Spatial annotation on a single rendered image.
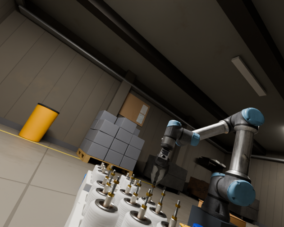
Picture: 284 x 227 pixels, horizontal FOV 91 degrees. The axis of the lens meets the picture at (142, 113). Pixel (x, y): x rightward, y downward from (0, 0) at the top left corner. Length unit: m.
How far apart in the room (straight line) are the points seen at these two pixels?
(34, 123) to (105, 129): 1.23
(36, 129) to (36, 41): 2.20
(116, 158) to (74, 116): 1.58
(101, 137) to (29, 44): 2.72
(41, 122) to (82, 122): 1.14
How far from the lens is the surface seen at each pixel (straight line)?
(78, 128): 3.92
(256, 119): 1.01
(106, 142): 3.00
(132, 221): 0.52
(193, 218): 1.05
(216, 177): 1.03
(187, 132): 0.83
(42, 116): 3.10
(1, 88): 4.12
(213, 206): 1.01
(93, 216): 0.49
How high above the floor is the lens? 0.41
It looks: 18 degrees up
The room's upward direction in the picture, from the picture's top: 23 degrees clockwise
